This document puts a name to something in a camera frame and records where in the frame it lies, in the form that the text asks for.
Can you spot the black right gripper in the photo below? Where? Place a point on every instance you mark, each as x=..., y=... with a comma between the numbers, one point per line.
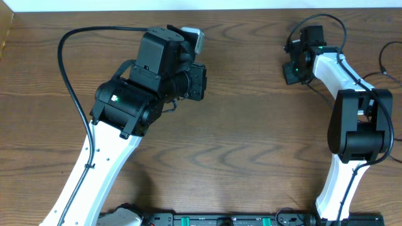
x=289, y=77

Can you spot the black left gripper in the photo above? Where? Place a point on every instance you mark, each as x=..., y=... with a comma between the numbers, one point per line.
x=198, y=81

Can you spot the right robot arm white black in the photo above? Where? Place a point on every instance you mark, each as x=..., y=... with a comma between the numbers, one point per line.
x=360, y=133

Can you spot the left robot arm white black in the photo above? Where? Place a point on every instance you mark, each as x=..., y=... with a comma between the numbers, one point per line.
x=125, y=106

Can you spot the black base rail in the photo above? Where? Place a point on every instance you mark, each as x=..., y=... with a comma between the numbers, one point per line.
x=245, y=218

